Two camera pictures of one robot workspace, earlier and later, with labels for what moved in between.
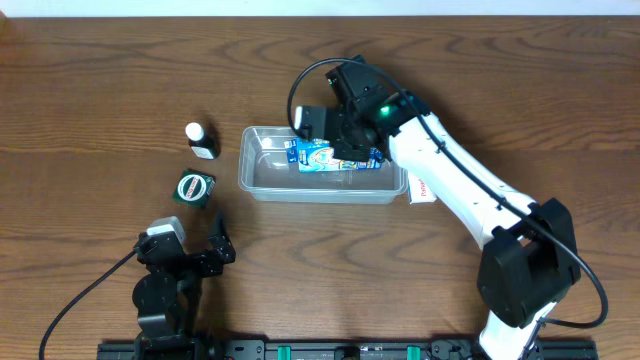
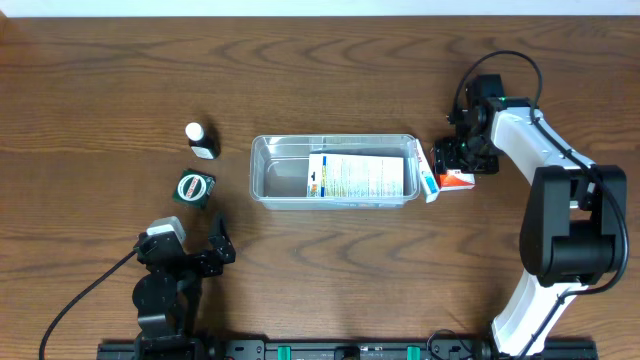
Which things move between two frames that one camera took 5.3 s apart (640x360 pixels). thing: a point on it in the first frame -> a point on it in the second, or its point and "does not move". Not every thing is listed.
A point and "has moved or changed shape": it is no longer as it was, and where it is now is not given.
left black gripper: x=198 y=259 does not move
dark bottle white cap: x=203 y=142 does not move
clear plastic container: x=266 y=175 has moved or changed shape
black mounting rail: x=397 y=349 does not move
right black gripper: x=351 y=134 -> x=465 y=157
